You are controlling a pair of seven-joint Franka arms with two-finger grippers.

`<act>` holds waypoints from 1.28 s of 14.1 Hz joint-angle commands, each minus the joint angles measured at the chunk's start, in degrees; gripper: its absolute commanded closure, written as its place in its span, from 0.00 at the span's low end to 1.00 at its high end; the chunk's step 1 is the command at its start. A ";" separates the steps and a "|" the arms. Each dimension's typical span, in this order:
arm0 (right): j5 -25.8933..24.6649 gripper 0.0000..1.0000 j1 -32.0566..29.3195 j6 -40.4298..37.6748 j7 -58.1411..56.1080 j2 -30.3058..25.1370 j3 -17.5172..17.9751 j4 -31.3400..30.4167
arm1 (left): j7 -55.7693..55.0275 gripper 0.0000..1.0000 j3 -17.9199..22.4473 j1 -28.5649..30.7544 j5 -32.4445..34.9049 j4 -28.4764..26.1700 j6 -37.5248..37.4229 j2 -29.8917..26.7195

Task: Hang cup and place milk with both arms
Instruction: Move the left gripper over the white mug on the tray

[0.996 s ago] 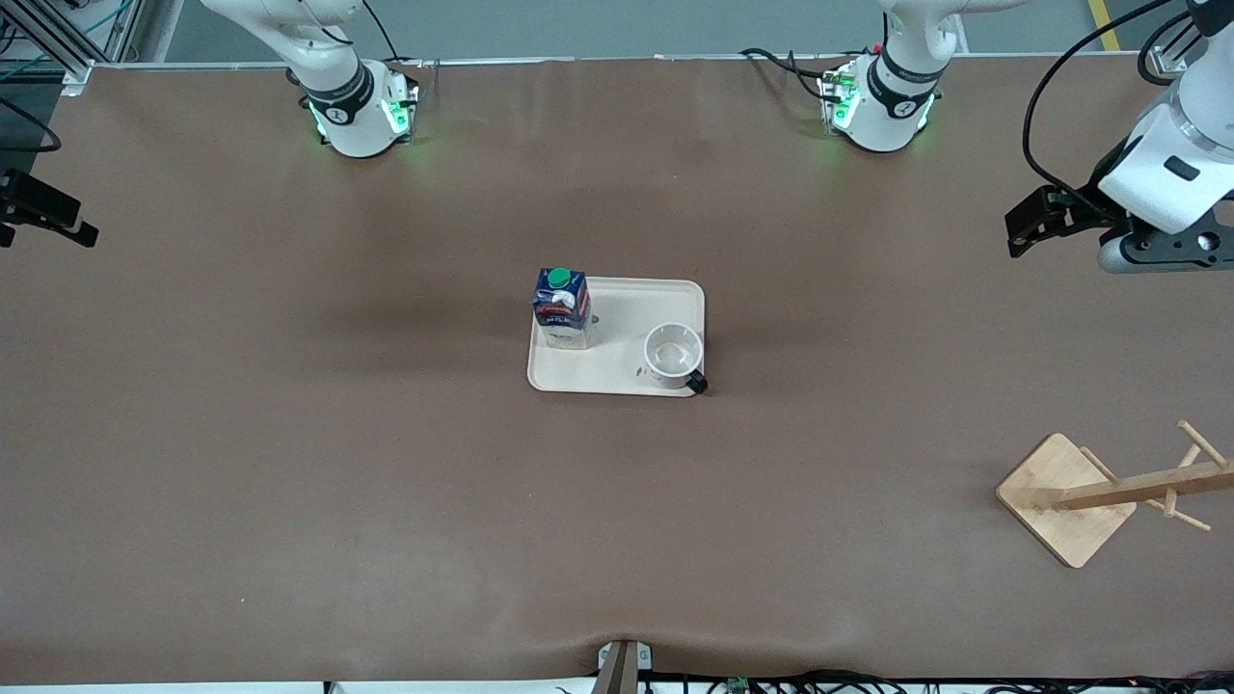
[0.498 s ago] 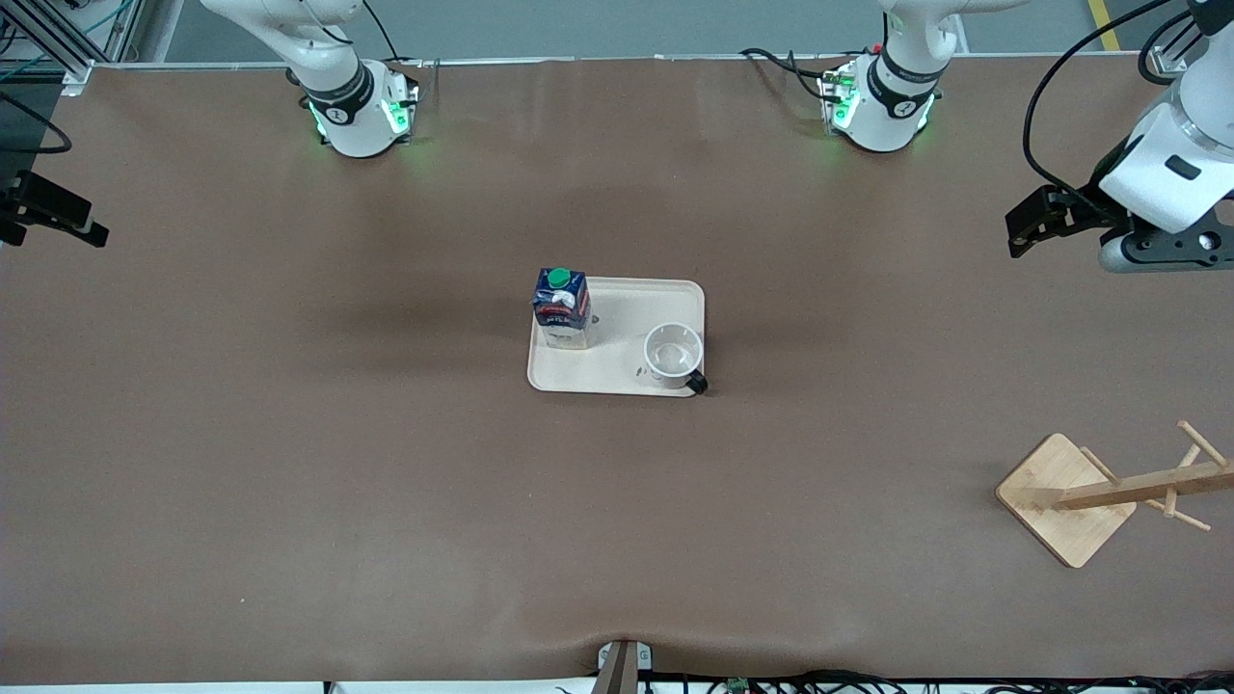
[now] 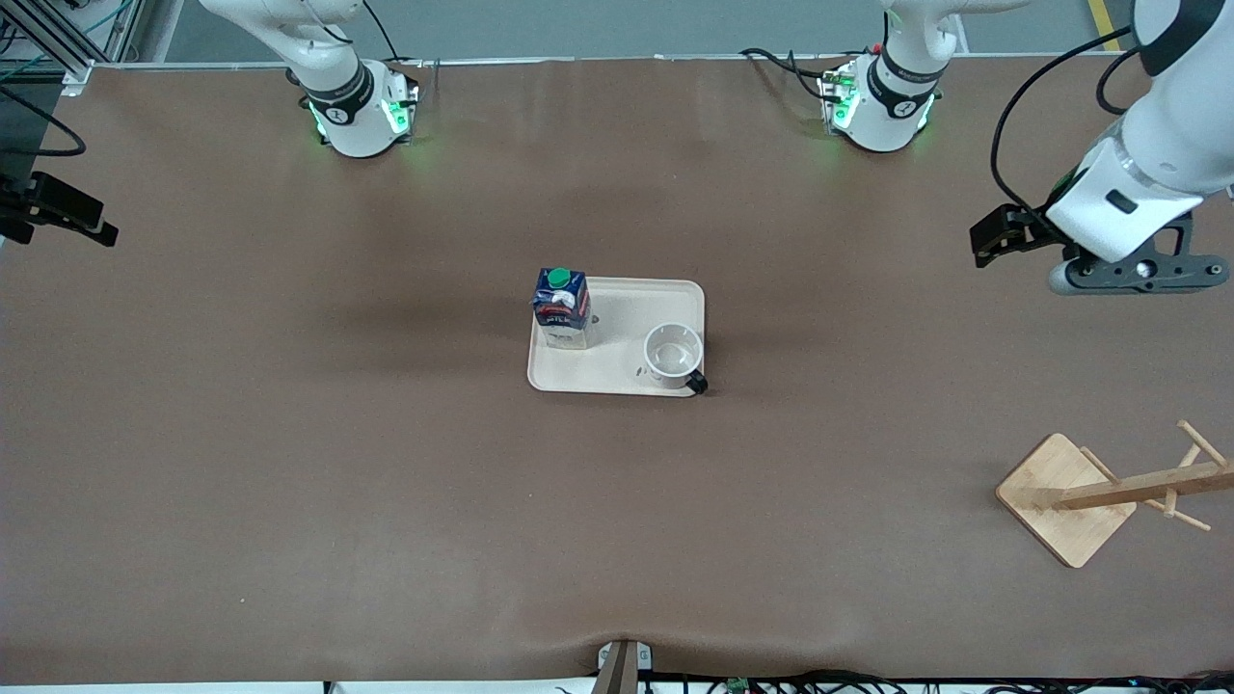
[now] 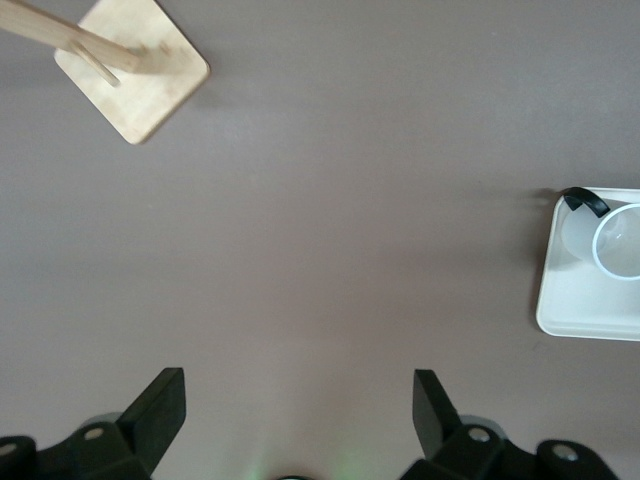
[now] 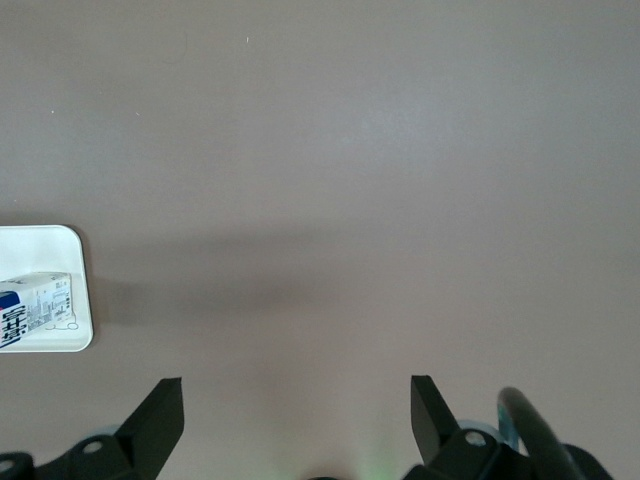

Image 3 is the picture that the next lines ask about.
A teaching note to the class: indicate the cream plastic tray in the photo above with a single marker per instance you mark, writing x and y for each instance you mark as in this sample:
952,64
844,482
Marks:
617,364

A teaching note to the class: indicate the aluminium frame post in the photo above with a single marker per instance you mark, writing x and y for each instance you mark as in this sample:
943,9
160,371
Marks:
58,46

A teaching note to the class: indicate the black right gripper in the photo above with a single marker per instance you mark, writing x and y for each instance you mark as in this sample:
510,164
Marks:
39,200

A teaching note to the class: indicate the metal table clamp bracket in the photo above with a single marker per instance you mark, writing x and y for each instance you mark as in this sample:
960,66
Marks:
622,670

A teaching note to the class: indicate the wooden cup rack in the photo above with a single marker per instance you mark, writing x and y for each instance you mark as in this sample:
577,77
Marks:
1060,492

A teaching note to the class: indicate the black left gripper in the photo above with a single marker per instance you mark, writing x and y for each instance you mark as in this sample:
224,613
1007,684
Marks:
1032,227

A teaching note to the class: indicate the blue milk carton green cap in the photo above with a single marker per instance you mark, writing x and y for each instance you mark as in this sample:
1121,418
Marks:
562,304

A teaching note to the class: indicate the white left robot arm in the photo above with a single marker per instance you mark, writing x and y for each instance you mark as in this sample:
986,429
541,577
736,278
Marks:
1166,135

